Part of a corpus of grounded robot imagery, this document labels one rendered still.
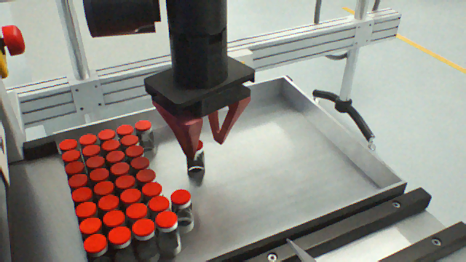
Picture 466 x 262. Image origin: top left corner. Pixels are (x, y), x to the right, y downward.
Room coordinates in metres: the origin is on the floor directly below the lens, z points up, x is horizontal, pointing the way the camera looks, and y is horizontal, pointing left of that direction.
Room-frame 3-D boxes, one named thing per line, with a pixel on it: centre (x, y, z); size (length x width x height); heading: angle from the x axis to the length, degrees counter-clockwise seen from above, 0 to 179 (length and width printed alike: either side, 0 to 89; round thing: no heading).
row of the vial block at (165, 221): (0.34, 0.09, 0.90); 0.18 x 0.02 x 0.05; 25
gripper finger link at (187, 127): (0.38, 0.04, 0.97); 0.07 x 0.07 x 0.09; 40
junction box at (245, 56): (1.38, -0.02, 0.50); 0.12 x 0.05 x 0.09; 116
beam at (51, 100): (1.45, -0.01, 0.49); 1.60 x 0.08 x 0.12; 116
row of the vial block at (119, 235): (0.32, 0.14, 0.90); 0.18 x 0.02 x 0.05; 25
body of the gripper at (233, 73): (0.39, 0.03, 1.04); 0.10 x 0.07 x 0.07; 130
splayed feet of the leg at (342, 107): (1.71, -0.55, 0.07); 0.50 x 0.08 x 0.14; 26
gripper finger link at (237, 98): (0.39, 0.02, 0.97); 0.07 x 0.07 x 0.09; 40
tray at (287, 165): (0.38, 0.02, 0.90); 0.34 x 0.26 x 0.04; 115
